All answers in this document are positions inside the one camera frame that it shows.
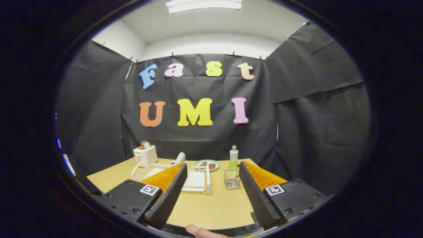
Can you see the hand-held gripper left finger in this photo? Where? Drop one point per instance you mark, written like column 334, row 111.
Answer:
column 168, row 201

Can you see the bread slice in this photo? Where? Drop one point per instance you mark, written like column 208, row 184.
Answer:
column 145, row 145

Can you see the white toaster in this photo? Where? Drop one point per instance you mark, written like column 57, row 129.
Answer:
column 145, row 156

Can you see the pale green plate with meat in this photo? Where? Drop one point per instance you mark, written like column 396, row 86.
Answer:
column 198, row 168

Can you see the green tea bottle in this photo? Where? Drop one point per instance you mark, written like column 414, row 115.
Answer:
column 233, row 157

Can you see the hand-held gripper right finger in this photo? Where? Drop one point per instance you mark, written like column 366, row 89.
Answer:
column 257, row 198

